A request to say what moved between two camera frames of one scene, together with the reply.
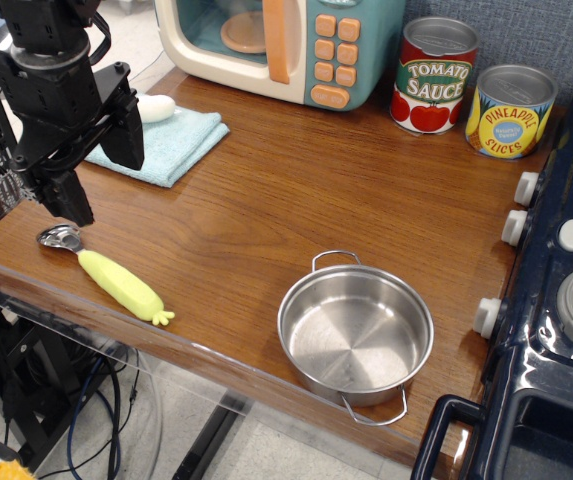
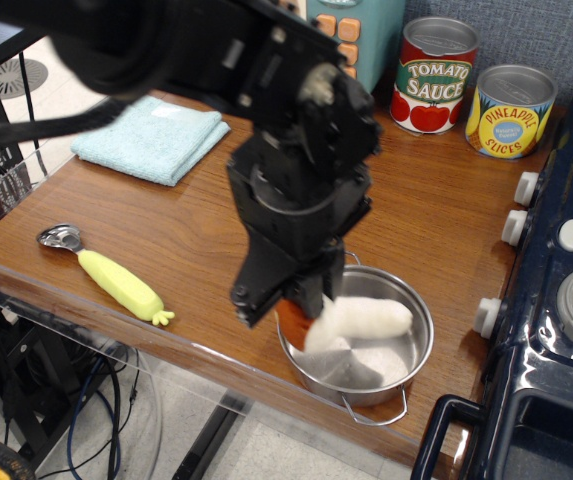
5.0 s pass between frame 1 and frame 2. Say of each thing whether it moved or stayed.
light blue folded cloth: stayed
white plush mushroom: moved
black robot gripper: moved
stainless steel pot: stayed
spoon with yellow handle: stayed
